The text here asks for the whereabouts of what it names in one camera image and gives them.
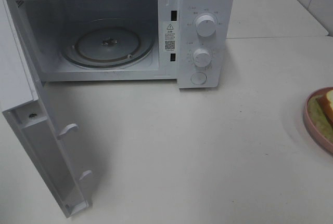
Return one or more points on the toast sandwich with lettuce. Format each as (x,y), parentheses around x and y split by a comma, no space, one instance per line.
(320,112)

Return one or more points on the upper white power knob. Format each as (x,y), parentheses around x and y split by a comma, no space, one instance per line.
(206,24)

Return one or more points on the glass microwave turntable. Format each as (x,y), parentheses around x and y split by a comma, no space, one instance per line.
(108,42)

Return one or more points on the white warning label sticker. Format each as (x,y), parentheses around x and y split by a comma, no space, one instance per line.
(170,35)

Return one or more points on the pink round plate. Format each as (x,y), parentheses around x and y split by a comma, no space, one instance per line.
(314,133)

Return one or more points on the white microwave door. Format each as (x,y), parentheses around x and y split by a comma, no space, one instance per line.
(26,108)

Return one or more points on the white microwave oven body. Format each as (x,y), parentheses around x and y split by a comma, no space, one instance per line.
(45,21)

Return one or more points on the white timer knob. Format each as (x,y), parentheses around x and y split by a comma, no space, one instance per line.
(202,57)

